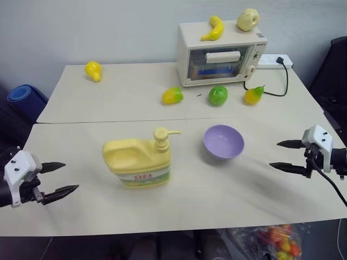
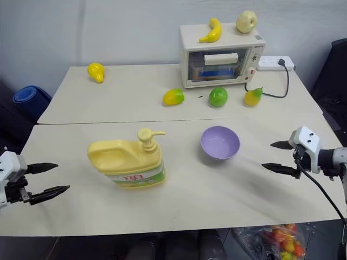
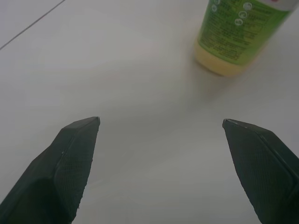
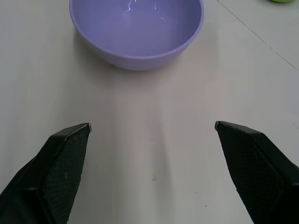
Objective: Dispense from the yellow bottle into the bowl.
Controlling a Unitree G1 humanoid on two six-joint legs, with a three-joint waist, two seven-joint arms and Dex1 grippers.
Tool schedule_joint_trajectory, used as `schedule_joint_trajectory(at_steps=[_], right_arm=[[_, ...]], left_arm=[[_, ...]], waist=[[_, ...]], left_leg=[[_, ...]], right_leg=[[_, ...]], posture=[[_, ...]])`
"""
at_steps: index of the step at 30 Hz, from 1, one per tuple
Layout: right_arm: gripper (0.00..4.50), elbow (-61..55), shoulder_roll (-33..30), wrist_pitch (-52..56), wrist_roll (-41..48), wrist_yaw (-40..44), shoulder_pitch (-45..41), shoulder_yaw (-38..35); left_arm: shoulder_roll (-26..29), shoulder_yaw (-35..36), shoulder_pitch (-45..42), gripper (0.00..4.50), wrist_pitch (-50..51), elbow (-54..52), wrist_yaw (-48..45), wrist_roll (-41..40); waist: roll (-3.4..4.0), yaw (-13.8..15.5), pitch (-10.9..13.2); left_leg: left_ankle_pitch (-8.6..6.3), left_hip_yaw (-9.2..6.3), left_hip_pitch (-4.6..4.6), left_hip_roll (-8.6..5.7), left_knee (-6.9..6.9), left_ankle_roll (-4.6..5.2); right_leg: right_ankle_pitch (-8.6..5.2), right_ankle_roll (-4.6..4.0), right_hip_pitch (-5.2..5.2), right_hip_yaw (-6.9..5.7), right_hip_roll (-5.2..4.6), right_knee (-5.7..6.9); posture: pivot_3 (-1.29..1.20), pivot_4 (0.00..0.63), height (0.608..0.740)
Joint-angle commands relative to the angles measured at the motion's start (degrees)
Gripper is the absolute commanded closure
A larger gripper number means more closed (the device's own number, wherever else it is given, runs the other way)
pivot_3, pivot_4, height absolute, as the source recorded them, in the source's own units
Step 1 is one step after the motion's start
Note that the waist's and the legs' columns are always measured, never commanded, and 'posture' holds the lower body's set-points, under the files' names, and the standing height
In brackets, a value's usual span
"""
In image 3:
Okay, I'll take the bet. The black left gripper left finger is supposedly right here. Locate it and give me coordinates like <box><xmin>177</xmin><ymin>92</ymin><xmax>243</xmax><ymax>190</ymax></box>
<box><xmin>0</xmin><ymin>116</ymin><xmax>101</xmax><ymax>224</ymax></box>

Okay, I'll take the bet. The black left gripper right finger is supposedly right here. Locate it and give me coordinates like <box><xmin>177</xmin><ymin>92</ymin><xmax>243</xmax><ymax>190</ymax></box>
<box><xmin>222</xmin><ymin>118</ymin><xmax>299</xmax><ymax>224</ymax></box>

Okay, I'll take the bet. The yellow bottle with green label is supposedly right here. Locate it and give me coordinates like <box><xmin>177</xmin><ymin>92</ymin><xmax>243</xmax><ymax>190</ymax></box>
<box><xmin>193</xmin><ymin>0</ymin><xmax>299</xmax><ymax>77</ymax></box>

